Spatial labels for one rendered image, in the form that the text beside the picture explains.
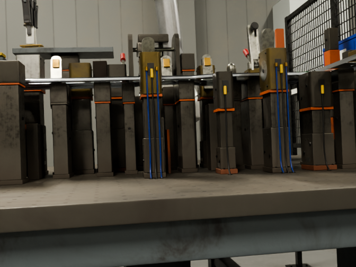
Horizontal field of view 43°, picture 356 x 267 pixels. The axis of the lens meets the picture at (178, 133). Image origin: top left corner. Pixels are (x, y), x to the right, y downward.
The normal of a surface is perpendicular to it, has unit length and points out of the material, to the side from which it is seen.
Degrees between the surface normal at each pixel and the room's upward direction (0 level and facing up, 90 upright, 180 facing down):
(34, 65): 90
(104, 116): 90
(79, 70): 90
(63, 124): 90
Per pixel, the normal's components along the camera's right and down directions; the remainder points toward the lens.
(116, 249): 0.16, -0.03
